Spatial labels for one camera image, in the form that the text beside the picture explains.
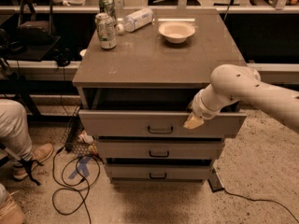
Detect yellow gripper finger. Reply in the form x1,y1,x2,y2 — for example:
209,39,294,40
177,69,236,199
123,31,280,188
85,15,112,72
183,113,204,130

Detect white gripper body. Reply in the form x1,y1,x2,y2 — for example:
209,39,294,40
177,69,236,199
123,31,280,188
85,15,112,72
192,89,219,120

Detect grey top drawer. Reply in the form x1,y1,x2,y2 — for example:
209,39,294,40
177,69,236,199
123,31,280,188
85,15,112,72
79,110,246,138

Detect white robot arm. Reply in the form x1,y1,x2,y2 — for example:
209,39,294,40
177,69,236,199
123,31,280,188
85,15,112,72
184,64,299,133

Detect grey drawer cabinet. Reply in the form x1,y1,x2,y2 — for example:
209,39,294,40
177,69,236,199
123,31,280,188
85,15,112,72
72,7,250,185

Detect grey bottom drawer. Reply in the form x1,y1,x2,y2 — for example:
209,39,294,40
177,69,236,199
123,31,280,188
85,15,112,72
104,158,212,181

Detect black power adapter box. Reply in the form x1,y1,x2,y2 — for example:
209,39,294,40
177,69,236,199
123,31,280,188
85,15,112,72
208,169,224,192

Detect white bowl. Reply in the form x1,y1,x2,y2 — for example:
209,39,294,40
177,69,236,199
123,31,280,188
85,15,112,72
158,21,195,44

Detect clear plastic water bottle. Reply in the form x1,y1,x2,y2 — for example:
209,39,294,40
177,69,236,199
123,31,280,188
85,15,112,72
116,7,154,35

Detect front green soda can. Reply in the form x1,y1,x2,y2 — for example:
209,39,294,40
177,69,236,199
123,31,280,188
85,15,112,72
95,13,117,49

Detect green soda can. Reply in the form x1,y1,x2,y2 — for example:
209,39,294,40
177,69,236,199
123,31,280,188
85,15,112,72
95,13,117,49
99,0,117,24

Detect rear green soda can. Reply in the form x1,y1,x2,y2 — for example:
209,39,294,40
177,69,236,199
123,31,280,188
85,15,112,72
99,0,117,24

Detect black headphones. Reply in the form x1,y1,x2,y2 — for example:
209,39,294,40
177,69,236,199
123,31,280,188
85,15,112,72
52,48,70,67

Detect tan boot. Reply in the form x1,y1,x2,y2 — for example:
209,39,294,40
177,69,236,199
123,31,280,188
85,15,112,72
13,143,54,181

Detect person leg beige trousers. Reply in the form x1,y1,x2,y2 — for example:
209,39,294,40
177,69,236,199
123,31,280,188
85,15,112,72
0,99,33,161

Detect black bag on shelf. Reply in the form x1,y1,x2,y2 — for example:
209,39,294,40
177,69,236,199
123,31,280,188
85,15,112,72
16,0,55,46

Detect tan shoe bottom left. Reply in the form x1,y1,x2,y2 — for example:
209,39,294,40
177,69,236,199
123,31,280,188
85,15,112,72
0,184,25,224

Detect black floor cable right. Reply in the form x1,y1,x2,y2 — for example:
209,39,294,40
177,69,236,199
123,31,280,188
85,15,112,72
222,189,299,224

